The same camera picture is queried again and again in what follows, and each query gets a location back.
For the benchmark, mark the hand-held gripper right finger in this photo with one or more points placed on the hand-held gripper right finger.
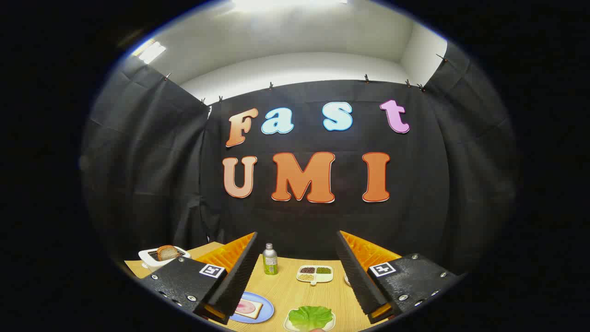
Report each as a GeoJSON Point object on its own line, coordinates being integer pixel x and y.
{"type": "Point", "coordinates": [357, 281]}

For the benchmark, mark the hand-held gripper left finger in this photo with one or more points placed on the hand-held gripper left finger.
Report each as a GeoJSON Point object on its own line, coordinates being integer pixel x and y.
{"type": "Point", "coordinates": [239, 281]}

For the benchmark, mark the green lettuce leaf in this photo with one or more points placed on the green lettuce leaf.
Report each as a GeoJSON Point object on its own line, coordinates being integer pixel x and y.
{"type": "Point", "coordinates": [309, 317]}

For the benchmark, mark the brown crust bread slice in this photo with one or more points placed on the brown crust bread slice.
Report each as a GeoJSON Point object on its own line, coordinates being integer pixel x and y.
{"type": "Point", "coordinates": [167, 253]}

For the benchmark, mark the white oval dish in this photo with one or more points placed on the white oval dish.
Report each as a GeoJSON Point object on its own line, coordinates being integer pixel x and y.
{"type": "Point", "coordinates": [347, 279]}

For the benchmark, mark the pink ham slice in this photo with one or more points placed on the pink ham slice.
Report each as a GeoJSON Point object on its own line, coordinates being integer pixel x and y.
{"type": "Point", "coordinates": [243, 308]}

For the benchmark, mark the square white bread slice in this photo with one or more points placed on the square white bread slice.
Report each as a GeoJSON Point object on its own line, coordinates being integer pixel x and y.
{"type": "Point", "coordinates": [257, 308]}

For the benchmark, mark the pile of green beans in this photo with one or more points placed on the pile of green beans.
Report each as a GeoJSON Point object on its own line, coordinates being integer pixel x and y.
{"type": "Point", "coordinates": [323, 270]}

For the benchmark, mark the silver bottle green label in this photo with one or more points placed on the silver bottle green label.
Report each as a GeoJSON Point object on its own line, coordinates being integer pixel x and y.
{"type": "Point", "coordinates": [270, 263]}

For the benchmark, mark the blue plate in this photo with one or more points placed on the blue plate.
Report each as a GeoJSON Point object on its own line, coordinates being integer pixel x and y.
{"type": "Point", "coordinates": [266, 313]}

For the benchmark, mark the white divided dish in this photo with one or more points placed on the white divided dish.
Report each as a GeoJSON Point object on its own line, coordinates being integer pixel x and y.
{"type": "Point", "coordinates": [315, 281]}

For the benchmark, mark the pile of soybeans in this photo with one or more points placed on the pile of soybeans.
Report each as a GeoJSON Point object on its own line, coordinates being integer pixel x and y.
{"type": "Point", "coordinates": [306, 277]}

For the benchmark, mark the pile of red beans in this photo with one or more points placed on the pile of red beans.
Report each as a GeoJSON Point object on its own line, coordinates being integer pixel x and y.
{"type": "Point", "coordinates": [307, 270]}

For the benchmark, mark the white square plate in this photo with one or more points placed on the white square plate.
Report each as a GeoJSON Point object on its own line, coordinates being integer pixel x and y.
{"type": "Point", "coordinates": [286, 324]}

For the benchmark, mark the white toaster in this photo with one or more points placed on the white toaster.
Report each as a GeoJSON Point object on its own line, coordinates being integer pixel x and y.
{"type": "Point", "coordinates": [152, 263]}

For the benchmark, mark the black backdrop cloth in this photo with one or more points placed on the black backdrop cloth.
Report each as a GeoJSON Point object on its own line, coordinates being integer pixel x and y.
{"type": "Point", "coordinates": [184, 161]}

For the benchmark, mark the ceiling light panel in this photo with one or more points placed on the ceiling light panel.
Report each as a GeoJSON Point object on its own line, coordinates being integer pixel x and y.
{"type": "Point", "coordinates": [150, 51]}

